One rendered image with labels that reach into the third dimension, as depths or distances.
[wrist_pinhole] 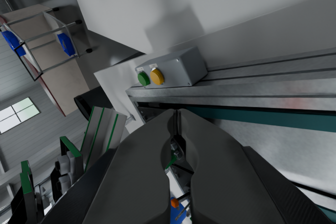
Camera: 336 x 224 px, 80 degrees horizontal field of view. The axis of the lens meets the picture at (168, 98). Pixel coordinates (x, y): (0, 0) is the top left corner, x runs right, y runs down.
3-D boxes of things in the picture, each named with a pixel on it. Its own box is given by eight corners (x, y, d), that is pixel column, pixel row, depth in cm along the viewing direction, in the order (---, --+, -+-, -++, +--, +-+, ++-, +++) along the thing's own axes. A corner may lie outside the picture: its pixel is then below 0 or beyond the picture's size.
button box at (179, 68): (149, 59, 61) (133, 68, 58) (197, 44, 44) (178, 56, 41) (159, 79, 63) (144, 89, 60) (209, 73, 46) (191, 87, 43)
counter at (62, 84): (81, 89, 581) (53, 104, 542) (37, 0, 429) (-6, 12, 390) (94, 99, 535) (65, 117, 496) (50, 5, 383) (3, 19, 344)
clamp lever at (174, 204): (188, 189, 69) (170, 199, 65) (192, 192, 67) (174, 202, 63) (189, 199, 69) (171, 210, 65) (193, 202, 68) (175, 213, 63)
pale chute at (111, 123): (112, 109, 86) (103, 107, 83) (127, 115, 76) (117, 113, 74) (94, 173, 85) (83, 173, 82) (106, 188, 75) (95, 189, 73)
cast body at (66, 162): (75, 148, 72) (53, 154, 68) (79, 155, 69) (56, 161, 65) (76, 168, 75) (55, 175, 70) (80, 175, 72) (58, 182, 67)
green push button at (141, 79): (140, 71, 58) (135, 74, 57) (147, 69, 54) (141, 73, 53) (146, 83, 59) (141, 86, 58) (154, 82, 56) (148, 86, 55)
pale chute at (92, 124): (102, 107, 99) (93, 105, 96) (113, 113, 89) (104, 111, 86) (85, 163, 98) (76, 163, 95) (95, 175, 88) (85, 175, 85)
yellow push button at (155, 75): (153, 68, 52) (147, 72, 51) (161, 66, 49) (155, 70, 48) (159, 82, 53) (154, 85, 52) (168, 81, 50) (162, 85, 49)
